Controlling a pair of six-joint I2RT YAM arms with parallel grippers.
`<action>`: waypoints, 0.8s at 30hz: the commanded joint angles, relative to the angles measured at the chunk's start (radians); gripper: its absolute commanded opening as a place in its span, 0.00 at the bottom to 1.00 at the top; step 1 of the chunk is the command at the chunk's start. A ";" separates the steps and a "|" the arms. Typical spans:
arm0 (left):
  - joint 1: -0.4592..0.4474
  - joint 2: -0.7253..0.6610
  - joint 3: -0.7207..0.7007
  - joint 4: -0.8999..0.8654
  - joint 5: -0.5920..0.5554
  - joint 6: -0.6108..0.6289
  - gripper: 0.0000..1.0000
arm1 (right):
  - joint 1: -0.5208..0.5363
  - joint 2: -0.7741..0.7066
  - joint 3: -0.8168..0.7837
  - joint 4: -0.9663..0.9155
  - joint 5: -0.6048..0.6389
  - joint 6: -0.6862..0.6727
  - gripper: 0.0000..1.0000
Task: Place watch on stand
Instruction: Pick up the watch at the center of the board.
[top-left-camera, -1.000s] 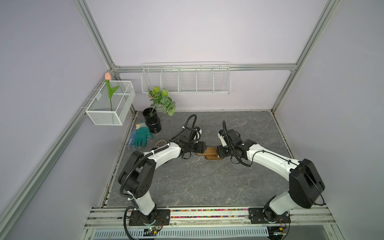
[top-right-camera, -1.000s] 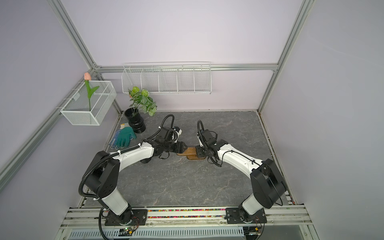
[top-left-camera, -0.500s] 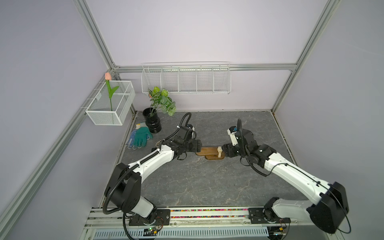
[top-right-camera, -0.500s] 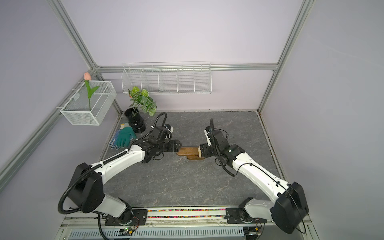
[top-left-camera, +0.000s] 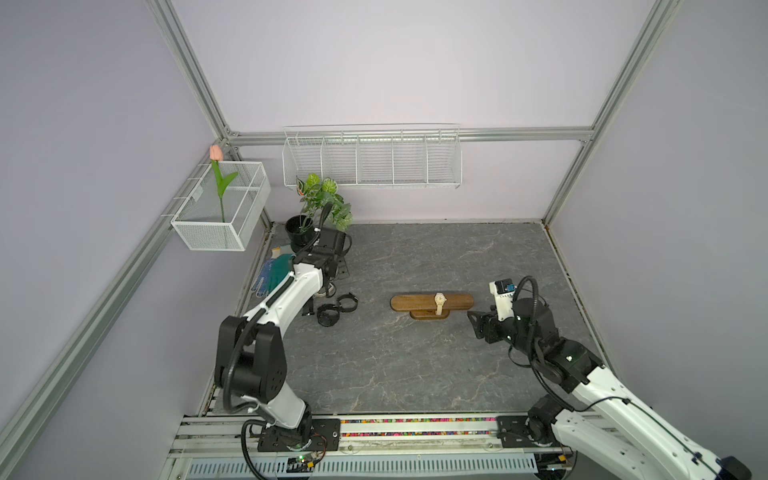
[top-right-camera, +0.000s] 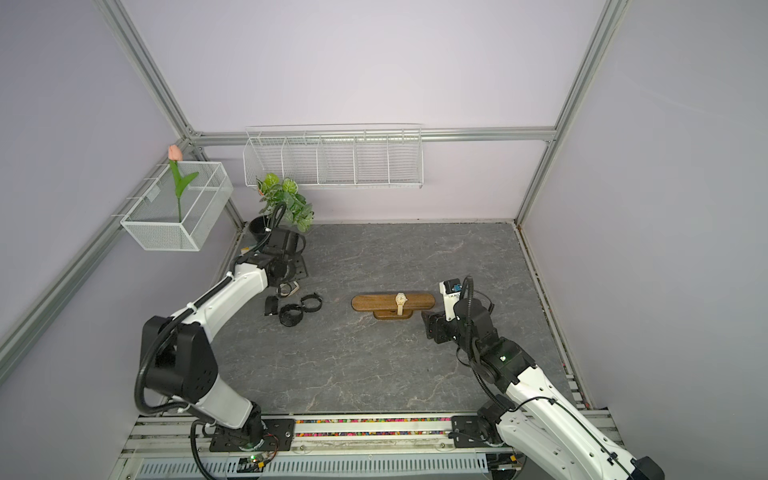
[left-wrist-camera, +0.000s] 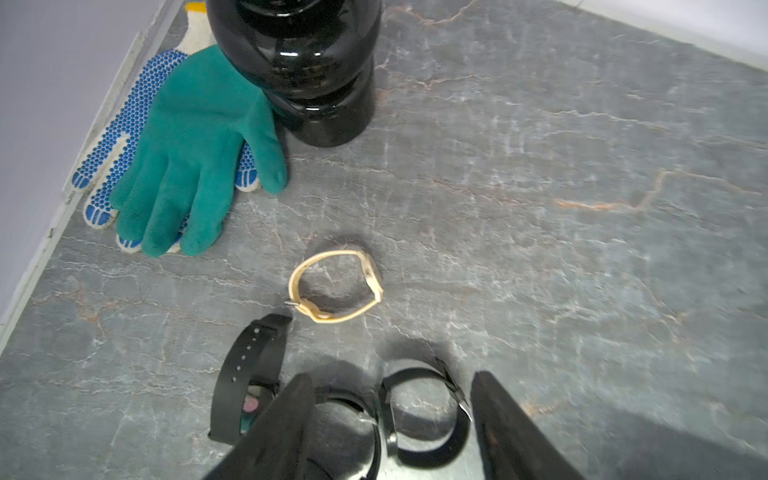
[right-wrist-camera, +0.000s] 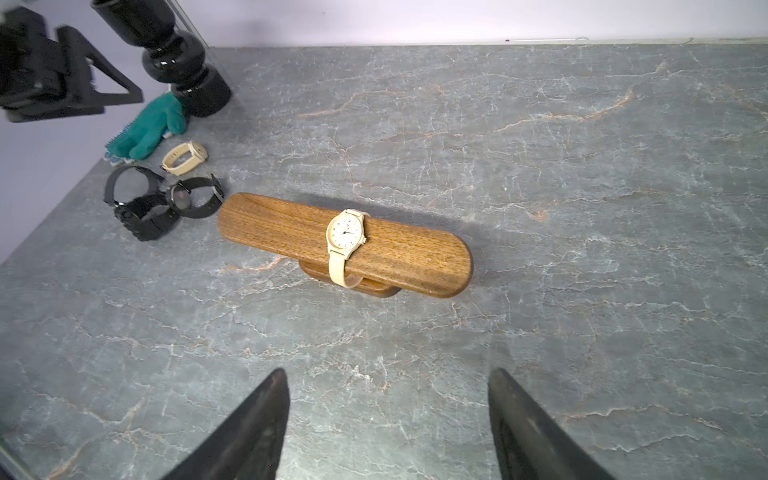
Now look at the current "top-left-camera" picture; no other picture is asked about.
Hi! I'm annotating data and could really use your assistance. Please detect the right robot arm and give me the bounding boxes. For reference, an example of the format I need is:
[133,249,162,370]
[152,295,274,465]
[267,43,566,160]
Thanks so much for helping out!
[467,294,753,479]

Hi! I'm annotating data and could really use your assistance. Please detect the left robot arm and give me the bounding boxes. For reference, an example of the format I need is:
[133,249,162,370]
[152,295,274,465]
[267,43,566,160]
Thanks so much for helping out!
[214,227,352,431]

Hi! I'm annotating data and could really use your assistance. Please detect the white mesh wall basket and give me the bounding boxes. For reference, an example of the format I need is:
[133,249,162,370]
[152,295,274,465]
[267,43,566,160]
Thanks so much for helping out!
[170,161,271,252]

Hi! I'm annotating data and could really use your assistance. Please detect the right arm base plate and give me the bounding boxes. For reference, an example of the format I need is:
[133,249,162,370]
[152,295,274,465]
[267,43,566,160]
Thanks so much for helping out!
[496,415,563,448]

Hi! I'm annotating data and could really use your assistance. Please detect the white slotted cable duct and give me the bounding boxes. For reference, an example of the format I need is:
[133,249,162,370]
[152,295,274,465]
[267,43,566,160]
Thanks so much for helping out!
[183,454,539,480]

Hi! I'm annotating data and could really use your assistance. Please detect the aluminium front rail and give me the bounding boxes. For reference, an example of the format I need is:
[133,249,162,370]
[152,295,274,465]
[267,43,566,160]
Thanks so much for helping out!
[163,410,673,460]

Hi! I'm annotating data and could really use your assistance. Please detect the black corrugated cable conduit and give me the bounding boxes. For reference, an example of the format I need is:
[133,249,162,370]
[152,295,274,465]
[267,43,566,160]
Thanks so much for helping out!
[220,202,335,480]

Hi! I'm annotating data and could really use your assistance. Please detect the beige band watch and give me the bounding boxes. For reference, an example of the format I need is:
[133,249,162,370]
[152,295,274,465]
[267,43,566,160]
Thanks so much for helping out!
[316,283,336,298]

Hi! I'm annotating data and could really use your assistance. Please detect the black ribbed plant pot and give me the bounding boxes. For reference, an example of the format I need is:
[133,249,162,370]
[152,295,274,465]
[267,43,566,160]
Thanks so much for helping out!
[285,214,318,253]

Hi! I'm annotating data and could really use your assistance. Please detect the pink artificial tulip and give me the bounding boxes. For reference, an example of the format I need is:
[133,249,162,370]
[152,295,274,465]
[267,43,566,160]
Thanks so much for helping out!
[209,144,238,222]

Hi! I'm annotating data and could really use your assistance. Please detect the blue dotted work glove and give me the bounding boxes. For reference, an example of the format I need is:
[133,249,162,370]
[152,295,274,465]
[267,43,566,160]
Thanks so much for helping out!
[250,258,274,298]

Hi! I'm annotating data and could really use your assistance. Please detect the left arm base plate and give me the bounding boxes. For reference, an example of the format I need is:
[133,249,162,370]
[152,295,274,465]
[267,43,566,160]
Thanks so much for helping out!
[257,418,341,453]

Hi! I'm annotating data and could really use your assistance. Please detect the black chunky sport watch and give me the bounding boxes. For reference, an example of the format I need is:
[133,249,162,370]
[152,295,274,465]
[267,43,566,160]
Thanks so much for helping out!
[316,304,341,328]

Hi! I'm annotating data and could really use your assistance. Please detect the black thin band watch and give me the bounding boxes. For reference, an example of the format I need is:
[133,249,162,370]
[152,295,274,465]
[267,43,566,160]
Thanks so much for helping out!
[301,298,315,316]

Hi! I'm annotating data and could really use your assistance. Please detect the black round-face watch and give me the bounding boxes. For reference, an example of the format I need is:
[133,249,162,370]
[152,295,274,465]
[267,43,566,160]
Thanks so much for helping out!
[336,292,359,313]

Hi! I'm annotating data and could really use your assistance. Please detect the brown wooden watch stand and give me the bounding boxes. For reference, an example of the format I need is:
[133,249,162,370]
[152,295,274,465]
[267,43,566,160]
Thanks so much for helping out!
[390,292,474,321]

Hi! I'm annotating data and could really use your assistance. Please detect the long white wire shelf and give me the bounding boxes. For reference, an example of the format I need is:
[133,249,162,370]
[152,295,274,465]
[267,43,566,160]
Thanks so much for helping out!
[282,123,463,188]

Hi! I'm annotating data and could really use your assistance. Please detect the green work glove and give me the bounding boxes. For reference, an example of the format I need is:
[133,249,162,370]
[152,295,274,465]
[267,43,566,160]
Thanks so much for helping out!
[267,254,294,294]

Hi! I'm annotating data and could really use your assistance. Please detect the green artificial potted plant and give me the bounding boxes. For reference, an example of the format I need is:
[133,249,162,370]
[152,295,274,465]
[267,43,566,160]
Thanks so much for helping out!
[296,173,353,233]

